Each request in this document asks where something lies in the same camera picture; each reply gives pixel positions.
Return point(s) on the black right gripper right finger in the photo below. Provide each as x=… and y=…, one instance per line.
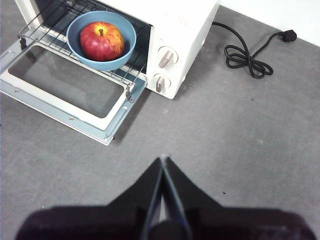
x=225, y=222

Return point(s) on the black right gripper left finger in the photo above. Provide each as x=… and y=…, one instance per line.
x=100, y=222

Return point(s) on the blue ribbed bowl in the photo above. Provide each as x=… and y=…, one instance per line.
x=117, y=61

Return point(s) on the red apple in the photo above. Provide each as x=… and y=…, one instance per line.
x=101, y=42

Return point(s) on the cream Toshiba toaster oven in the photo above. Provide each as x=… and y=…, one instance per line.
x=180, y=30

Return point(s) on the beige oven knob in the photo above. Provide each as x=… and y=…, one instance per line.
x=168, y=57
x=161, y=82

